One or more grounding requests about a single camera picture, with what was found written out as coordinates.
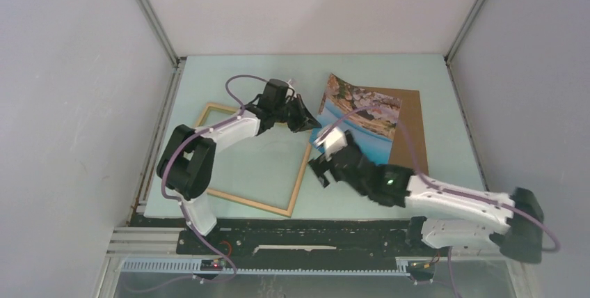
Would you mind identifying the aluminium base extrusion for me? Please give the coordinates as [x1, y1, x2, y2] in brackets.
[106, 226, 527, 260]

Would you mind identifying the grey cable duct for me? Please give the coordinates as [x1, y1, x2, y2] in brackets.
[119, 258, 410, 276]

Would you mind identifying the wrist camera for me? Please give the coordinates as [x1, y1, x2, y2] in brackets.
[312, 125, 348, 157]
[286, 79, 296, 91]

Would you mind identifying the wooden picture frame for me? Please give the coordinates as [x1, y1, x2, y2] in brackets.
[207, 123, 312, 217]

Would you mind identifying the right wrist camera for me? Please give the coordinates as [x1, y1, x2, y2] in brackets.
[312, 125, 348, 157]

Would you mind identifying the brown cardboard backing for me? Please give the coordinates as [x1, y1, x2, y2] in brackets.
[363, 86, 429, 175]

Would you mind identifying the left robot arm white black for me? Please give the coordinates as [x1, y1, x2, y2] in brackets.
[157, 79, 321, 254]

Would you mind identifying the left aluminium corner post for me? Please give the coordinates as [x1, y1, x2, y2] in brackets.
[136, 0, 180, 68]

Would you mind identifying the right aluminium corner post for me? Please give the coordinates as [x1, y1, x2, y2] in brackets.
[445, 0, 487, 65]

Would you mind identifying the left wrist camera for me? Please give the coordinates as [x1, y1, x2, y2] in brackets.
[286, 79, 296, 91]

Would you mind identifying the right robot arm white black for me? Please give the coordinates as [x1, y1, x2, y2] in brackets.
[308, 128, 544, 264]

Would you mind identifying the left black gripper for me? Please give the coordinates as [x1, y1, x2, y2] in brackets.
[273, 95, 321, 134]

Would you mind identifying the landscape photo print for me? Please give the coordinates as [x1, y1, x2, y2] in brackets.
[316, 74, 402, 164]

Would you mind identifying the aluminium corner post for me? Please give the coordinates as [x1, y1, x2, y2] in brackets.
[136, 0, 180, 68]
[445, 0, 487, 65]

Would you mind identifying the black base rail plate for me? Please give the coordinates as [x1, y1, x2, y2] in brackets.
[176, 217, 429, 273]

